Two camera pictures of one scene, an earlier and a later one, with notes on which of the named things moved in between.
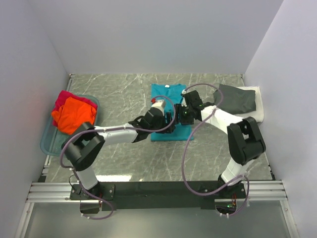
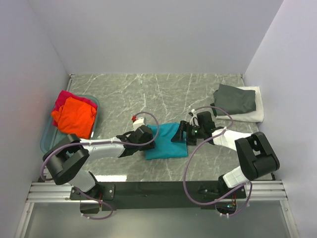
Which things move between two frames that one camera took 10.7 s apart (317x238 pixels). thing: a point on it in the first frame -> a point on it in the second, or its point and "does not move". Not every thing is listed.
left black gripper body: (162, 123) -> (149, 146)
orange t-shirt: (70, 116) does not move
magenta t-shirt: (63, 95) does not move
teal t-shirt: (172, 94) -> (163, 134)
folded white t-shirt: (258, 114) does not move
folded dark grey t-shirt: (235, 100) does not move
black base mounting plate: (157, 195) does not move
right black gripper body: (184, 116) -> (193, 133)
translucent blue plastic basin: (53, 139) does not move
